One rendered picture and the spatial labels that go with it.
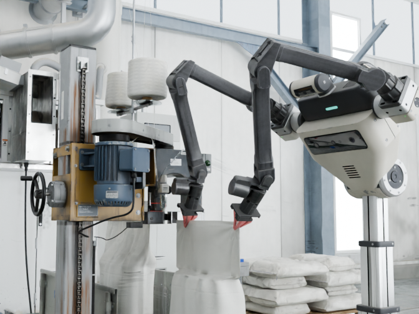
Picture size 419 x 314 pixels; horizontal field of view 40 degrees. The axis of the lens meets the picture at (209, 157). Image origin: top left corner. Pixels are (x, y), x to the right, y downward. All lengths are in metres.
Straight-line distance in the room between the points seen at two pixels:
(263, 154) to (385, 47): 8.29
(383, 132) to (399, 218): 7.77
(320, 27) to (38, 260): 5.28
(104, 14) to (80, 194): 2.88
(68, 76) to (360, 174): 1.25
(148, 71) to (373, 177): 0.98
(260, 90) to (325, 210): 6.40
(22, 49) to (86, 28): 0.55
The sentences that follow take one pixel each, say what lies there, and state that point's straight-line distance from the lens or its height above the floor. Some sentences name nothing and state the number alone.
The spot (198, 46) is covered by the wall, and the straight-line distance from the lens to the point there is 7.66.
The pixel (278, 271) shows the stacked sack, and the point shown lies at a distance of 5.06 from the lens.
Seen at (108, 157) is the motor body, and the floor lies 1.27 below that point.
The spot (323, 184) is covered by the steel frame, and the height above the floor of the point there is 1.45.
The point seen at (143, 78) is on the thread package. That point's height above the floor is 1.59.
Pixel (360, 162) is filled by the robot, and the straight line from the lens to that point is 2.27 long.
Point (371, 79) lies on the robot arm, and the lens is 1.98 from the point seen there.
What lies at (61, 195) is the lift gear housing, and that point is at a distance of 2.39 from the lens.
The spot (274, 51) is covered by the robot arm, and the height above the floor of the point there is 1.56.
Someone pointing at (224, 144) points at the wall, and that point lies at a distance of 7.62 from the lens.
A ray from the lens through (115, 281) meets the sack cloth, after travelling 2.83.
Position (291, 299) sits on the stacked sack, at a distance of 5.17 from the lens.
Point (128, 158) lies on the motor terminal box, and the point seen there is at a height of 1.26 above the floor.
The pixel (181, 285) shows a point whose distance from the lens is 2.35.
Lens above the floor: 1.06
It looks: 6 degrees up
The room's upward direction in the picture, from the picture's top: straight up
